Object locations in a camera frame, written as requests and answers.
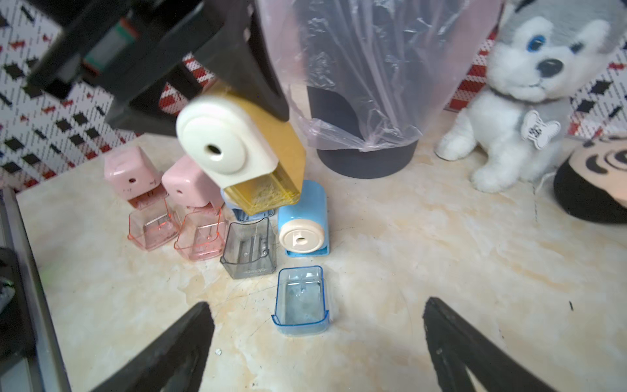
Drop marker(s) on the grey bin with plastic liner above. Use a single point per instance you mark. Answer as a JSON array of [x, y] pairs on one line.
[[365, 79]]

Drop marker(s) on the translucent blue sharpener tray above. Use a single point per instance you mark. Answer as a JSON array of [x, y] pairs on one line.
[[301, 307]]

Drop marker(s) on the husky plush toy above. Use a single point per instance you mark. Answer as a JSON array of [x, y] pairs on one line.
[[544, 52]]

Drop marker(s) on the translucent grey sharpener tray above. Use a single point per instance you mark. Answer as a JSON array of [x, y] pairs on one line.
[[250, 249]]

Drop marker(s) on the translucent pink sharpener tray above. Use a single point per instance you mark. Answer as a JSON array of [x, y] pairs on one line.
[[154, 226]]

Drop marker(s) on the pink sharpener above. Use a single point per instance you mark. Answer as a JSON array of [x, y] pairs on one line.
[[131, 172], [189, 186]]

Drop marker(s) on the yellow pencil sharpener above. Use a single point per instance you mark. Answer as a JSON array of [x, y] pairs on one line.
[[234, 140]]

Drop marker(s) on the lying cartoon boy doll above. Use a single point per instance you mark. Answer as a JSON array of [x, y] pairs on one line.
[[591, 184]]

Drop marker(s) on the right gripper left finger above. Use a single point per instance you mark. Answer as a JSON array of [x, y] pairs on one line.
[[175, 361]]

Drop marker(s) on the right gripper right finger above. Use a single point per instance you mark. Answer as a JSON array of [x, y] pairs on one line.
[[458, 351]]

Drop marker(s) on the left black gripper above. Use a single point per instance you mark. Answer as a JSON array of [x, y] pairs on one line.
[[133, 49]]

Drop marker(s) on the translucent yellow sharpener tray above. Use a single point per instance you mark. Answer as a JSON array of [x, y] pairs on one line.
[[280, 188]]

